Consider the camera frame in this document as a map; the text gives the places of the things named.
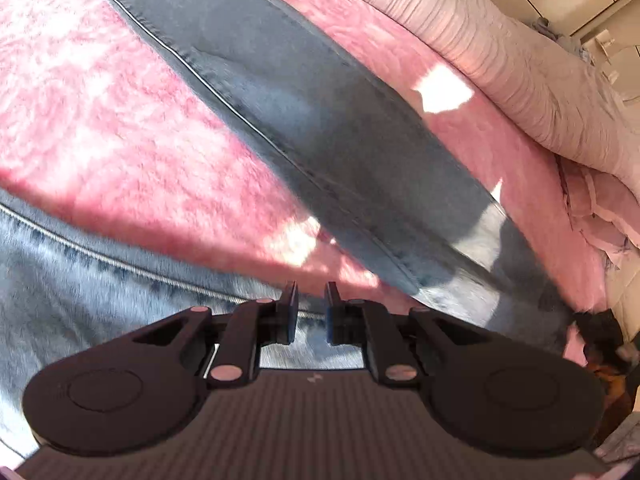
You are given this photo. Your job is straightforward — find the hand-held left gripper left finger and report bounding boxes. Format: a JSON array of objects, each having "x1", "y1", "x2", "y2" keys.
[{"x1": 131, "y1": 281, "x2": 300, "y2": 390}]

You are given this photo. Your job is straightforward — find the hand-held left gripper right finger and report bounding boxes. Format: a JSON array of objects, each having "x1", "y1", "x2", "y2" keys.
[{"x1": 324, "y1": 281, "x2": 490, "y2": 390}]

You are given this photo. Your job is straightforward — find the blue denim jeans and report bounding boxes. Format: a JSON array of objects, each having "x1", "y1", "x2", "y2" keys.
[{"x1": 0, "y1": 0, "x2": 577, "y2": 463}]

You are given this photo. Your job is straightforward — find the grey-blue clothes pile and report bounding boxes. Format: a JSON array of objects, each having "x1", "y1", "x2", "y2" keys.
[{"x1": 529, "y1": 16, "x2": 597, "y2": 63}]

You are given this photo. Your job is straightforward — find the dark brown object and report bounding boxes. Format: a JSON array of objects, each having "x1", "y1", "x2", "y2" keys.
[{"x1": 574, "y1": 309, "x2": 637, "y2": 443}]

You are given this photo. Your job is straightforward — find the pink fluffy blanket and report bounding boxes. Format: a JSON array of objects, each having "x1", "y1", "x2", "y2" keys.
[{"x1": 0, "y1": 0, "x2": 608, "y2": 367}]

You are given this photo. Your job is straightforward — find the pink crumpled bedsheet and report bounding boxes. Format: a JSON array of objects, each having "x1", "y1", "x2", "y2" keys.
[{"x1": 555, "y1": 155, "x2": 640, "y2": 273}]

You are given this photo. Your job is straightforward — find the beige ribbed pillow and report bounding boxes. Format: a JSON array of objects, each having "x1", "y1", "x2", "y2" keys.
[{"x1": 295, "y1": 0, "x2": 640, "y2": 188}]

